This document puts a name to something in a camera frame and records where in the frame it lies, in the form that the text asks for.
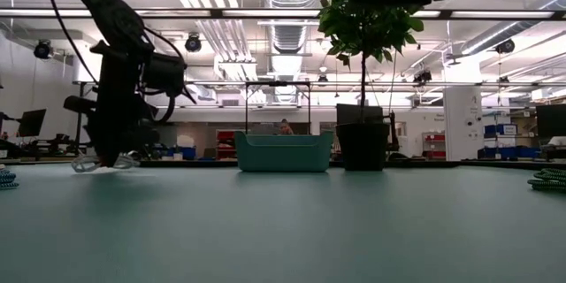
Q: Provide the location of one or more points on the red storage bin shelf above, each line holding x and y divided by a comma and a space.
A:
434, 146

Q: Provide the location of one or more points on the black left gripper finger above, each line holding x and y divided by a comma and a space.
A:
116, 137
96, 137

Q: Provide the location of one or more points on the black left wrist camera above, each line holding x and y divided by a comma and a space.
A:
165, 75

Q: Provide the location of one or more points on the silver round ventilation duct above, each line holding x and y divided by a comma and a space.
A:
289, 35

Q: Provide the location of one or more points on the teal plastic bin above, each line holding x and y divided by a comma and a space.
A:
283, 155

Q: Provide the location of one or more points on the teal table mat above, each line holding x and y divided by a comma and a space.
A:
283, 230

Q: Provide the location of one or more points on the black ceiling spotlight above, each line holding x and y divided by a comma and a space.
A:
43, 49
193, 43
505, 47

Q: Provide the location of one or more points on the person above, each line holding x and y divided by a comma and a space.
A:
285, 129

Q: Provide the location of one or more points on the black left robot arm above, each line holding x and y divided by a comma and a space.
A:
106, 4

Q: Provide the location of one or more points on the green leafy artificial tree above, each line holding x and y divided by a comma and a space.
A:
367, 31

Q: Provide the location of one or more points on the blue storage bin shelf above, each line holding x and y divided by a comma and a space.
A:
508, 141

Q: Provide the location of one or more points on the black rectangular stand frame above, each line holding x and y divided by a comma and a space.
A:
277, 83

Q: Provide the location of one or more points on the white square pillar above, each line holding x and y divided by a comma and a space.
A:
462, 124

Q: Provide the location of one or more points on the black plant pot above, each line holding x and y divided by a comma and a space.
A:
362, 146

